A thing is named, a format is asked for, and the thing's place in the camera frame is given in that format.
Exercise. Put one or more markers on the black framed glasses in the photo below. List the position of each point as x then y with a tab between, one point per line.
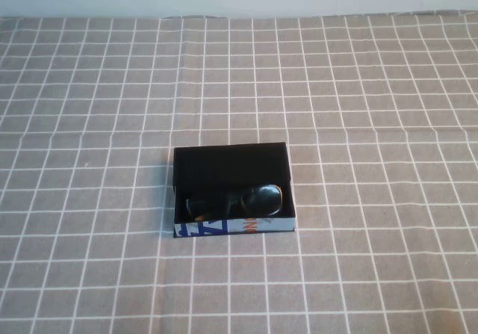
263	199

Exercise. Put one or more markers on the black printed glasses case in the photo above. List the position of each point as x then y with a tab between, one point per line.
224	166

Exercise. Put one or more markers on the grey checked tablecloth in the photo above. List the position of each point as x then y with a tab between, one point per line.
93	162

